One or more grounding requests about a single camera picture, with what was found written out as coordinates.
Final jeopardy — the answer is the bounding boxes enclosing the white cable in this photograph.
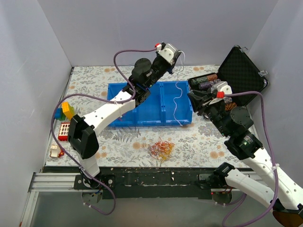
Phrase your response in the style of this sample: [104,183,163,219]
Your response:
[172,51,187,127]

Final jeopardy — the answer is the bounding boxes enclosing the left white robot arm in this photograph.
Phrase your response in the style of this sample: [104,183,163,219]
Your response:
[68,53,178,189]

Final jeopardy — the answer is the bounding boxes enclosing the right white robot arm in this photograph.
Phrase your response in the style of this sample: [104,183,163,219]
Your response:
[187,90,303,227]

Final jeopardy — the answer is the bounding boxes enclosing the right blue bin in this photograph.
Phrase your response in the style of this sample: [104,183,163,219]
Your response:
[162,81,193,126]

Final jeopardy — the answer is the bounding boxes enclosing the blue bin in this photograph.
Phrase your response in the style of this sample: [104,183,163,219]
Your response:
[162,81,193,126]
[135,82,164,127]
[107,82,138,127]

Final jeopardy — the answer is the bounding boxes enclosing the black poker chip case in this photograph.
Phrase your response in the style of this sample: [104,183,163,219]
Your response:
[188,45,270,112]

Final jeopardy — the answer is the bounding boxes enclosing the middle blue bin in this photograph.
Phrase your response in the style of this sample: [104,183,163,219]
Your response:
[135,82,164,127]

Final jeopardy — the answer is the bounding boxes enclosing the left blue bin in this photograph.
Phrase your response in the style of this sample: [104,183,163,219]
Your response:
[107,82,138,127]

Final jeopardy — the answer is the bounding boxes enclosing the colourful block stack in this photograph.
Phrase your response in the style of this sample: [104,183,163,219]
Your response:
[54,102,75,121]

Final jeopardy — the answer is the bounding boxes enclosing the red white window block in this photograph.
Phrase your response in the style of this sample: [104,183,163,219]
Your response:
[58,122,70,141]

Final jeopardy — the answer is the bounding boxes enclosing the small white red toy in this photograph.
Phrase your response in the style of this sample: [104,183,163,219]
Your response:
[50,145,64,158]

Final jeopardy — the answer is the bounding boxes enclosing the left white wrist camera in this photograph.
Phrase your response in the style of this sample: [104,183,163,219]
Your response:
[155,43,178,65]

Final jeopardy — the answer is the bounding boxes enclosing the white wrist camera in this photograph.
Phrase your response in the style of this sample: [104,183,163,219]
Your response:
[209,81,232,105]
[155,43,178,65]

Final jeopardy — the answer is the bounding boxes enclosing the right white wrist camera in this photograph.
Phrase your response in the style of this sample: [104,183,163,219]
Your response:
[209,81,232,105]

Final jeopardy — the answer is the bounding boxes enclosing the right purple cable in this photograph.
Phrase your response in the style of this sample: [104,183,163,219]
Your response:
[221,91,277,227]

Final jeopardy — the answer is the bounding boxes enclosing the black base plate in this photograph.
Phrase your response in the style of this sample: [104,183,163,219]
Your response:
[42,166,242,201]

